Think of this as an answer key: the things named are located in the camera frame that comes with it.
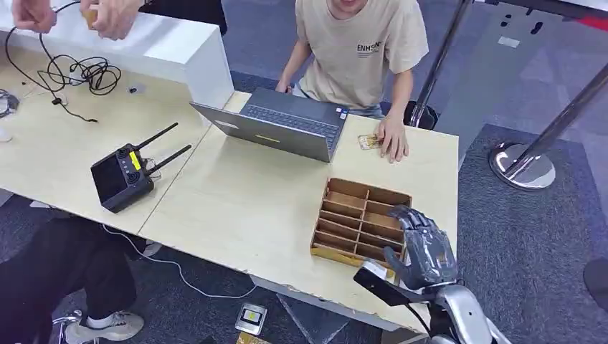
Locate steel stanchion pole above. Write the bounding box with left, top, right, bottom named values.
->
left=404, top=0, right=476, bottom=131

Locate yellow printed packet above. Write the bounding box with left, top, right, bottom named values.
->
left=236, top=331, right=272, bottom=344

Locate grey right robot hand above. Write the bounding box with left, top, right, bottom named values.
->
left=384, top=205, right=460, bottom=291

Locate person's left hand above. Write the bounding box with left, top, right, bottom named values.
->
left=376, top=116, right=410, bottom=165
left=80, top=0, right=143, bottom=42

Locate thin white cable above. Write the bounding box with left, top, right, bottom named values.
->
left=102, top=224, right=258, bottom=301

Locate steel floor socket box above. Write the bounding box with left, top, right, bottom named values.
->
left=234, top=302, right=268, bottom=337

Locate dark round object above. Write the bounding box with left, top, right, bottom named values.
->
left=582, top=257, right=608, bottom=315

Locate black cable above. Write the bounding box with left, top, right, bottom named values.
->
left=4, top=0, right=123, bottom=124

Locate grey laptop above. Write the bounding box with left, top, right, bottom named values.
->
left=189, top=87, right=350, bottom=164

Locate wooden compartment card box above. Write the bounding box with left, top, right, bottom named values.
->
left=310, top=178, right=413, bottom=280

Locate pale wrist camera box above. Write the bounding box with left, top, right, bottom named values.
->
left=353, top=259, right=413, bottom=307

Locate grey desk leg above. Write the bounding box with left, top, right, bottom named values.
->
left=277, top=293, right=351, bottom=344

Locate clear plastic item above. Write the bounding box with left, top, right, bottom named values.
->
left=0, top=88, right=21, bottom=143

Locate white counter block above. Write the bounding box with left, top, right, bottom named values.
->
left=0, top=0, right=236, bottom=110

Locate chrome chair base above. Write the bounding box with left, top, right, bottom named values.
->
left=50, top=310, right=87, bottom=344

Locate person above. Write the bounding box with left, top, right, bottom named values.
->
left=0, top=216, right=147, bottom=344
left=11, top=0, right=229, bottom=42
left=275, top=0, right=430, bottom=165

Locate black controller with two antennas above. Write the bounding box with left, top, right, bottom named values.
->
left=90, top=122, right=193, bottom=214

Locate white sneaker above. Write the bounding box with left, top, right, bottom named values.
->
left=65, top=310, right=146, bottom=344

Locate small brown cardboard piece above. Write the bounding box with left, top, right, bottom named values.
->
left=81, top=6, right=99, bottom=30

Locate steel stanchion with round base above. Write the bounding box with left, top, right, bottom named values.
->
left=488, top=62, right=608, bottom=191

